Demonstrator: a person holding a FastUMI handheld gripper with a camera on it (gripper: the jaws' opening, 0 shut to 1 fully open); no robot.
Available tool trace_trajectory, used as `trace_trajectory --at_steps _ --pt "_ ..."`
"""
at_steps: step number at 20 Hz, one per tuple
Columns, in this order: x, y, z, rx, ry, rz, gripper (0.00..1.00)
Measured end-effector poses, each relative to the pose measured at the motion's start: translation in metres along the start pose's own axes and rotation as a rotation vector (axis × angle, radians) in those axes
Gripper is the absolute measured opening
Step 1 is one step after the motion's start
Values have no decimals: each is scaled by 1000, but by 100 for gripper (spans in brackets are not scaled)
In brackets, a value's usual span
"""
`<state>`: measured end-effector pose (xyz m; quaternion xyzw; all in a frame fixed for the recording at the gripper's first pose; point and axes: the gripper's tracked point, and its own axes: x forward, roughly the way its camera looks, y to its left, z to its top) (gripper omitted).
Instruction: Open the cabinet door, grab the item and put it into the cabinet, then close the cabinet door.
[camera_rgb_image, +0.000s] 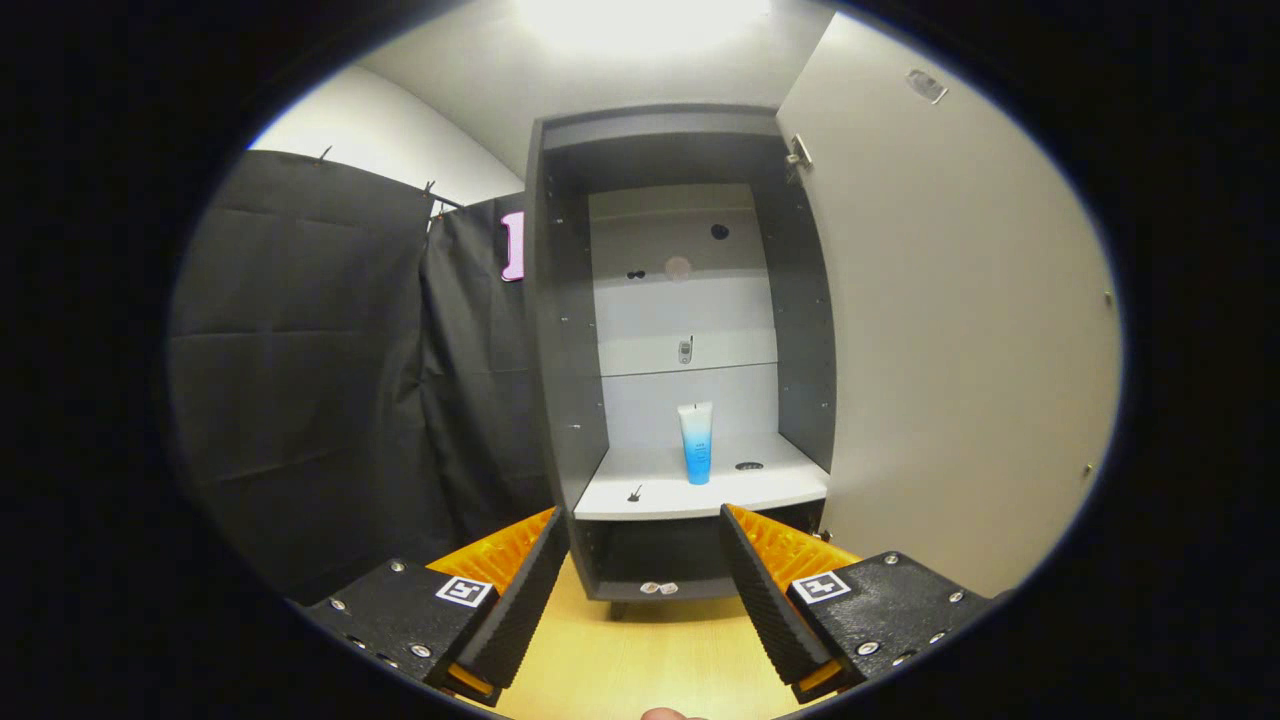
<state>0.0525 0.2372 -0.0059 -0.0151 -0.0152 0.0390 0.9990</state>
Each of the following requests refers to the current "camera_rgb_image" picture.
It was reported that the wide ceiling light panel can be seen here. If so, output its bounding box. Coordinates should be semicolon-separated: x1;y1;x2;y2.
515;0;776;46

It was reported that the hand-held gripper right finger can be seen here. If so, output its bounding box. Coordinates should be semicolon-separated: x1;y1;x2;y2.
718;503;996;704

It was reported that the light grey cabinet shelf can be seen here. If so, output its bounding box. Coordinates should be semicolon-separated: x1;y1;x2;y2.
573;432;831;522

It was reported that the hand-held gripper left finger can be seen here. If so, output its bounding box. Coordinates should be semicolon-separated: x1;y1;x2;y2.
300;505;571;709

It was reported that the black backdrop cloth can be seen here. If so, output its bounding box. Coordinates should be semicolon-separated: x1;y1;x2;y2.
168;150;556;606

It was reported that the white blue cosmetic tube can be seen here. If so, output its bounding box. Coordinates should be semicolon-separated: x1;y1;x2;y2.
677;401;715;486

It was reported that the beige cabinet door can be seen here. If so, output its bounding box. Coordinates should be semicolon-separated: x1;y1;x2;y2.
775;10;1123;599

